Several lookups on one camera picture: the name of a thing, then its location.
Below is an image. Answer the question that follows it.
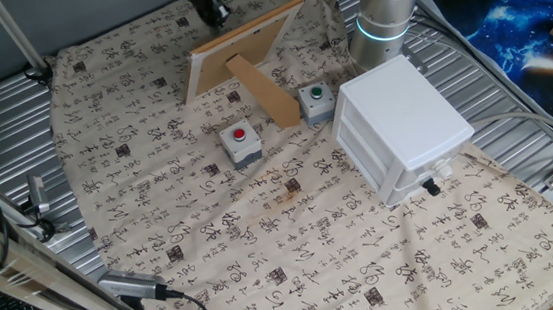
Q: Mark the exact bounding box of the large silver camera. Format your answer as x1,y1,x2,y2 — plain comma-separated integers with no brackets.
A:
95,264,171,308

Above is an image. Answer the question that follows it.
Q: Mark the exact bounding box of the small silver camera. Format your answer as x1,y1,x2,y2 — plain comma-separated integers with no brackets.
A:
25,172,53,217

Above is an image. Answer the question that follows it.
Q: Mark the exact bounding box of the thick grey cable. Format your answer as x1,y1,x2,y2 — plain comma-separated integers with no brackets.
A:
467,109,553,162

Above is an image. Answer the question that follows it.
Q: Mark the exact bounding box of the metal camera mount clamp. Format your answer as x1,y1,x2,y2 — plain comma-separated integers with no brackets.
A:
13,192,73,246

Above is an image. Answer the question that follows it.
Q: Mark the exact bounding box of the red push button box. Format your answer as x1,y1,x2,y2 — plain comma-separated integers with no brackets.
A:
216,117,266,173

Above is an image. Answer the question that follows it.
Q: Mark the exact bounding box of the white plastic drawer box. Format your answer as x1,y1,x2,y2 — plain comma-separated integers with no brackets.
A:
326,48,482,213

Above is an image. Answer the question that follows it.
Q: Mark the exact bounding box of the beige calligraphy print cloth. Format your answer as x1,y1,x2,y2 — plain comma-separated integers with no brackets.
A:
39,0,553,310

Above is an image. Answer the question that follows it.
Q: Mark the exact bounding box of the green push button box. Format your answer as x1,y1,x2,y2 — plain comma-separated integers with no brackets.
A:
296,79,339,128

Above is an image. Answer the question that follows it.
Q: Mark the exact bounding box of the aluminium frame beam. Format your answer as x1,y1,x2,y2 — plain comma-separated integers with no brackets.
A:
0,186,172,310

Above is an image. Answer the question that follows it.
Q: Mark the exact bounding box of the black cable plug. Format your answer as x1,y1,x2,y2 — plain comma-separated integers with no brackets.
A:
422,176,444,199

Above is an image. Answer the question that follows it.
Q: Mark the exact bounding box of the white metal pole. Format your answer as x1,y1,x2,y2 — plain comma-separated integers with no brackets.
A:
0,0,51,81

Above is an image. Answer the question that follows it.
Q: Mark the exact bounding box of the blue galaxy print mat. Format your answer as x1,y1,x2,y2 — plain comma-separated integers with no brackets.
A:
431,0,553,132

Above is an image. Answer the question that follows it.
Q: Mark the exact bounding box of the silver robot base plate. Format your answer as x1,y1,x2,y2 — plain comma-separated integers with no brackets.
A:
398,40,430,77

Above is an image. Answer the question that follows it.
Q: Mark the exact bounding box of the wooden picture frame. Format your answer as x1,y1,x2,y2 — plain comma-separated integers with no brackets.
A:
176,0,316,139

